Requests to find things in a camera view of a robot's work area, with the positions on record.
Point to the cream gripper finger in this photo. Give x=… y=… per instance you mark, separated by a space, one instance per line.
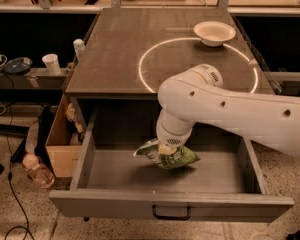
x=166 y=150

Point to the green jalapeno chip bag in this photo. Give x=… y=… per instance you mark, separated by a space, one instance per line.
x=182 y=157

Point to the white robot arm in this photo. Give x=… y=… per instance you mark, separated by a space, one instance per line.
x=197 y=96

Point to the grey open drawer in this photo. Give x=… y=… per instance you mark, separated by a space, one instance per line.
x=109 y=182

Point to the grey cabinet counter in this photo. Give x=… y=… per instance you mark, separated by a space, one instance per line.
x=131 y=51

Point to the toy figure in box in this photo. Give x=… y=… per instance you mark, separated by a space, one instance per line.
x=71 y=116

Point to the cardboard box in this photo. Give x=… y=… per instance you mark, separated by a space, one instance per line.
x=62 y=145

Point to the white bowl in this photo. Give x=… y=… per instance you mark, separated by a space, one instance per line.
x=213 y=33

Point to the clear plastic bottle on floor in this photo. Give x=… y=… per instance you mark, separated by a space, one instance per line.
x=38 y=171

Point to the white bottle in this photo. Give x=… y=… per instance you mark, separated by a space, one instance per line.
x=79 y=47

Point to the white paper cup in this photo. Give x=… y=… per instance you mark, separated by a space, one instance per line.
x=52 y=64

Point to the low grey shelf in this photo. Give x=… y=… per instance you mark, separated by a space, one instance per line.
x=36 y=78

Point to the dark blue plate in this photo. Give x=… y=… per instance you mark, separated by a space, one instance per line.
x=18 y=66

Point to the black drawer handle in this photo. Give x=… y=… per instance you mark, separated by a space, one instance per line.
x=171 y=213

